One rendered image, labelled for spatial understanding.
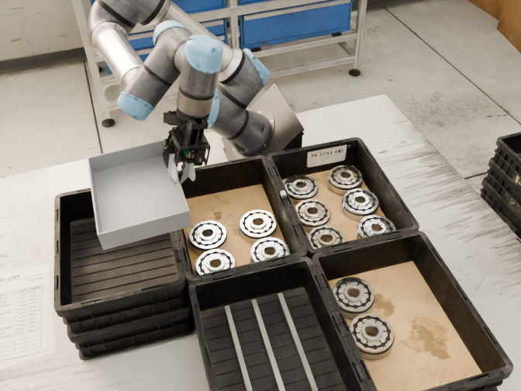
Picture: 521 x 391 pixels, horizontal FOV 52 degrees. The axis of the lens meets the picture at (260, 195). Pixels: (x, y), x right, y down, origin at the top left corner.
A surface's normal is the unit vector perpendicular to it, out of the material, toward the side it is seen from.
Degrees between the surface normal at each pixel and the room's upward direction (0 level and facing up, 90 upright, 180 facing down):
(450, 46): 0
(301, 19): 90
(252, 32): 90
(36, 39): 90
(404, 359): 0
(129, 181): 2
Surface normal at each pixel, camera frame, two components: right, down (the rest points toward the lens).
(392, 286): -0.02, -0.72
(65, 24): 0.32, 0.65
